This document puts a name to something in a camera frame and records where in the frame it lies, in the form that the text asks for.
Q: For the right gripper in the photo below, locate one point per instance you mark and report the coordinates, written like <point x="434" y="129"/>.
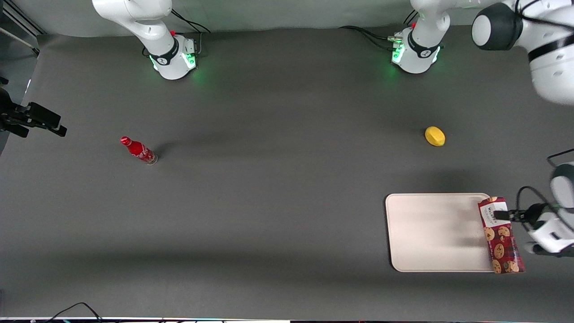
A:
<point x="10" y="115"/>

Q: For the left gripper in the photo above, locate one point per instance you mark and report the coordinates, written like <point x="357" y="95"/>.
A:
<point x="534" y="211"/>

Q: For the red cookie box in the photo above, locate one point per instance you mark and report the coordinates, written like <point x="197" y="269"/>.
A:
<point x="502" y="244"/>

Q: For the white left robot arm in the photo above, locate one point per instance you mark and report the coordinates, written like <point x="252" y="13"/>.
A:
<point x="551" y="67"/>

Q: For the beige rectangular tray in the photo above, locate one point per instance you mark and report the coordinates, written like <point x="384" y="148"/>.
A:
<point x="435" y="233"/>

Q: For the red cola bottle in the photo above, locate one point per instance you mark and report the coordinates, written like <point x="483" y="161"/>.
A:
<point x="140" y="151"/>

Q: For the yellow lemon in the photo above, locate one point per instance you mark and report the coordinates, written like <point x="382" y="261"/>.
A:
<point x="435" y="136"/>

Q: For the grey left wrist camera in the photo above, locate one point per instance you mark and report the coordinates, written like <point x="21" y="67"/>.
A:
<point x="549" y="252"/>

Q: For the aluminium frame profile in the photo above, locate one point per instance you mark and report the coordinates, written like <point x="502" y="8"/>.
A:
<point x="20" y="20"/>

